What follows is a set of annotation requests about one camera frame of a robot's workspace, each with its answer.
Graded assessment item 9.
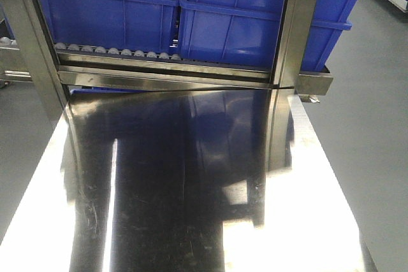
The large blue crate right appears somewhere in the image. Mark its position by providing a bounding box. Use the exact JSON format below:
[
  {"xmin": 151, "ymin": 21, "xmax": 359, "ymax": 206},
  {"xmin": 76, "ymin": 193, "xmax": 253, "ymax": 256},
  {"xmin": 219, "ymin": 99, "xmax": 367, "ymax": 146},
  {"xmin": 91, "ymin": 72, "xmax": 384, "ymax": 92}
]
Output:
[{"xmin": 178, "ymin": 0, "xmax": 357, "ymax": 72}]

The blue crate with red bags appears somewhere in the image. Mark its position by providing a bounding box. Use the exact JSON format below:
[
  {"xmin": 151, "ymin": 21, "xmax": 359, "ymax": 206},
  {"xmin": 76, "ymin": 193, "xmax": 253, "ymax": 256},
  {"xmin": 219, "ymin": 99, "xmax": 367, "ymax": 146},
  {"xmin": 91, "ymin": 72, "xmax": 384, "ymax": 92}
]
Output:
[{"xmin": 39, "ymin": 0, "xmax": 178, "ymax": 53}]

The steel rack upright left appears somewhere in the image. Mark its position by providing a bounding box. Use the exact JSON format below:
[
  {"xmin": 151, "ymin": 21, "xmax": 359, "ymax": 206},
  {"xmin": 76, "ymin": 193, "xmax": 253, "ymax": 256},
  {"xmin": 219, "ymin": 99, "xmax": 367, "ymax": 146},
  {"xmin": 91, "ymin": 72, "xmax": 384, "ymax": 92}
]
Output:
[{"xmin": 1, "ymin": 0, "xmax": 69, "ymax": 127}]

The steel rack upright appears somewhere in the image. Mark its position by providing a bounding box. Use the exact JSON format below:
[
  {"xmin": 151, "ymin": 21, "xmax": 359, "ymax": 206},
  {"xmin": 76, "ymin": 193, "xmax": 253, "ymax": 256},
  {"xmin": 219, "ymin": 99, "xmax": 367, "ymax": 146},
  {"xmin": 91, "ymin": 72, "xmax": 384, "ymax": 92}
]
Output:
[
  {"xmin": 1, "ymin": 0, "xmax": 69, "ymax": 127},
  {"xmin": 270, "ymin": 0, "xmax": 317, "ymax": 89}
]

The steel rack upright right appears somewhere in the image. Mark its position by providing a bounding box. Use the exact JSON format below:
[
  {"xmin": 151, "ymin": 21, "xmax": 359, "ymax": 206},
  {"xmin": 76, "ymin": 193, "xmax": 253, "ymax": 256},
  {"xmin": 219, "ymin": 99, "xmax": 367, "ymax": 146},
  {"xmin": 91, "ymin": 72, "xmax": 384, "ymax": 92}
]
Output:
[{"xmin": 270, "ymin": 0, "xmax": 317, "ymax": 89}]

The steel roller rack frame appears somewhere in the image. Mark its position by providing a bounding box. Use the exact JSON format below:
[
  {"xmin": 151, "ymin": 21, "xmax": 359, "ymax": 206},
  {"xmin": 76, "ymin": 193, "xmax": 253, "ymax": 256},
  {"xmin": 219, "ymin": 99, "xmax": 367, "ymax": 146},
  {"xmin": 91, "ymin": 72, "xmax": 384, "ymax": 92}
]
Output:
[{"xmin": 1, "ymin": 36, "xmax": 333, "ymax": 96}]

